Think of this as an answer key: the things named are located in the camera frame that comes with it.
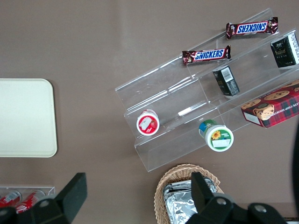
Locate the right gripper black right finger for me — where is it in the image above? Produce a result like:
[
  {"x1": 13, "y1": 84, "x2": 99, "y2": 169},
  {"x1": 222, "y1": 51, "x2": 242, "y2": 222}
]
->
[{"x1": 186, "y1": 172, "x2": 289, "y2": 224}]

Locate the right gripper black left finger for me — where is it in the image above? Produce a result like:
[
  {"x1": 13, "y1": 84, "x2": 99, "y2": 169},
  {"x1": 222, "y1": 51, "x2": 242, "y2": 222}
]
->
[{"x1": 0, "y1": 172, "x2": 88, "y2": 224}]

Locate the light tan wicker basket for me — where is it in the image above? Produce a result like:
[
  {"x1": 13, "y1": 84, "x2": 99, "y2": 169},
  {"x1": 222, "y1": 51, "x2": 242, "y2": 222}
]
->
[{"x1": 154, "y1": 163, "x2": 225, "y2": 224}]

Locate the beige plastic serving tray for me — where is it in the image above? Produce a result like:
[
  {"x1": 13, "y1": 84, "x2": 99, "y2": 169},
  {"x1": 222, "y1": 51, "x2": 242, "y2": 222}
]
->
[{"x1": 0, "y1": 78, "x2": 58, "y2": 158}]

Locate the clear acrylic bottle rack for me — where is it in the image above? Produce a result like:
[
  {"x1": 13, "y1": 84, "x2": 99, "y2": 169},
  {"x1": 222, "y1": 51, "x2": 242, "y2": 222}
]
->
[{"x1": 0, "y1": 185, "x2": 57, "y2": 208}]

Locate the aluminium foil container stack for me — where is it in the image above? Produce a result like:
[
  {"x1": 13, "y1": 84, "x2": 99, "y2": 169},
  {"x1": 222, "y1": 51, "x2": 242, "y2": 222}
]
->
[{"x1": 163, "y1": 178, "x2": 217, "y2": 224}]

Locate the green lidded yogurt cup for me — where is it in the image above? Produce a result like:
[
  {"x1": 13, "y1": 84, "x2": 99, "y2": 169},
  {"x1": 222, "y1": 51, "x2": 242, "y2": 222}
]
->
[{"x1": 198, "y1": 119, "x2": 235, "y2": 152}]

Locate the red lidded yogurt cup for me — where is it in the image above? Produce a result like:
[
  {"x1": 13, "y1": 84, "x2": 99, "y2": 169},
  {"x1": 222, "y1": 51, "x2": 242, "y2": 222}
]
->
[{"x1": 136, "y1": 108, "x2": 161, "y2": 136}]

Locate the red tartan cookie box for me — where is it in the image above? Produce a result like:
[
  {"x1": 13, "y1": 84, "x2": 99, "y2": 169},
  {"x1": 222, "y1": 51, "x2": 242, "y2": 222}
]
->
[{"x1": 240, "y1": 79, "x2": 299, "y2": 129}]

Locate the clear acrylic stepped shelf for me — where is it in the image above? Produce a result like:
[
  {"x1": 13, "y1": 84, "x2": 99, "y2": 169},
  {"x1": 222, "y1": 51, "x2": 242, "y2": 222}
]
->
[{"x1": 114, "y1": 8, "x2": 299, "y2": 173}]

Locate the small black carton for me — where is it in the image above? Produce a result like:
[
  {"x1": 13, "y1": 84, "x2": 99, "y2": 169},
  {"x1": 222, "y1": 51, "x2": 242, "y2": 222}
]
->
[
  {"x1": 212, "y1": 66, "x2": 241, "y2": 97},
  {"x1": 270, "y1": 32, "x2": 299, "y2": 69}
]

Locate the brown Snickers bar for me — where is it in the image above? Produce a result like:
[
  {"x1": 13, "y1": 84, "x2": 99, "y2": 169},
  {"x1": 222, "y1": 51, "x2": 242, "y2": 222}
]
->
[
  {"x1": 182, "y1": 45, "x2": 232, "y2": 66},
  {"x1": 226, "y1": 16, "x2": 279, "y2": 40}
]

